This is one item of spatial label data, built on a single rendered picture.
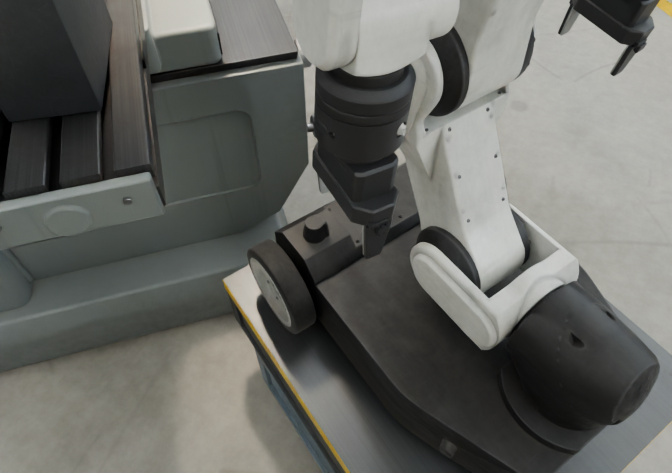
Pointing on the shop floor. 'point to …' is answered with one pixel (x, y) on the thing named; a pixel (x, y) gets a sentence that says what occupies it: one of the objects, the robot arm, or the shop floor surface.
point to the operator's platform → (277, 361)
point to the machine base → (127, 298)
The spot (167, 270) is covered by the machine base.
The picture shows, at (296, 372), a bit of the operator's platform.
